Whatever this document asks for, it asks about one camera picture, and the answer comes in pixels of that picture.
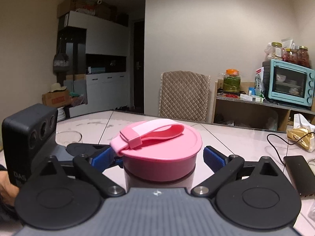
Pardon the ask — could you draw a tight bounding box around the pink Hello Kitty bottle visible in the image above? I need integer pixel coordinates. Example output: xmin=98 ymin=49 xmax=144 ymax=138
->
xmin=123 ymin=163 xmax=196 ymax=193

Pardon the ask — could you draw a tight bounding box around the pink bottle cap with strap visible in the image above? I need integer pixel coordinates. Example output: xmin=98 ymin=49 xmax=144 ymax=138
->
xmin=110 ymin=119 xmax=202 ymax=182

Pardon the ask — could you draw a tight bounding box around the person's left hand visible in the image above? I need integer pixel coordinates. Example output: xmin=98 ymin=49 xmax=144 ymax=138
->
xmin=0 ymin=171 xmax=20 ymax=206

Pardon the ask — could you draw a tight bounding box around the stack of white plates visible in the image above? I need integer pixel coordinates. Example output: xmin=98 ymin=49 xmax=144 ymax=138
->
xmin=57 ymin=106 xmax=70 ymax=122

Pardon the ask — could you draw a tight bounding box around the black power bank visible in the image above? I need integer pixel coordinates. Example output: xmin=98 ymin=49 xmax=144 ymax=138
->
xmin=283 ymin=156 xmax=315 ymax=197

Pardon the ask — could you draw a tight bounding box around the cardboard box with hat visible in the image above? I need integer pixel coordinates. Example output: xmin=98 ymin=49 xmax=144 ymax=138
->
xmin=42 ymin=83 xmax=71 ymax=108

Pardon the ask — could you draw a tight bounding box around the wooden side shelf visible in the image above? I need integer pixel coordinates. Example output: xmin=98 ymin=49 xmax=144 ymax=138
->
xmin=211 ymin=79 xmax=314 ymax=132

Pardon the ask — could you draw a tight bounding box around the white flat box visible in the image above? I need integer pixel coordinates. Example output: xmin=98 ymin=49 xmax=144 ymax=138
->
xmin=240 ymin=94 xmax=264 ymax=103

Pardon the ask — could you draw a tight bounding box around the white and black cabinet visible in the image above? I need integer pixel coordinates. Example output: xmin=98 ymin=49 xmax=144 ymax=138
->
xmin=56 ymin=11 xmax=130 ymax=117

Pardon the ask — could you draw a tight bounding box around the teal toaster oven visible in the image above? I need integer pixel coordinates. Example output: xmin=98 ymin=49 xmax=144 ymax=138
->
xmin=262 ymin=59 xmax=314 ymax=108

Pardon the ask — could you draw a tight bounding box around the green jar with orange lid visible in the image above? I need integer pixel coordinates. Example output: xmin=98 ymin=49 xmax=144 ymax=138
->
xmin=223 ymin=69 xmax=241 ymax=93

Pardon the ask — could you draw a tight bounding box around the quilted beige chair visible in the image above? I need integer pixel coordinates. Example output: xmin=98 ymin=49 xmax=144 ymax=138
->
xmin=158 ymin=70 xmax=211 ymax=122

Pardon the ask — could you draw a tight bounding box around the glass jar gold lid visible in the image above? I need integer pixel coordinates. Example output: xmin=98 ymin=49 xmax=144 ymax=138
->
xmin=269 ymin=41 xmax=283 ymax=61

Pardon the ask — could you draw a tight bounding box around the red pickle jar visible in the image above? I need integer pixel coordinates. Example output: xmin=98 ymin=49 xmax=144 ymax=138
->
xmin=297 ymin=45 xmax=311 ymax=68
xmin=283 ymin=49 xmax=298 ymax=64

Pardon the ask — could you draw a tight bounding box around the black cable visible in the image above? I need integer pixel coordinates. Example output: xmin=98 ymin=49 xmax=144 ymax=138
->
xmin=266 ymin=132 xmax=315 ymax=165

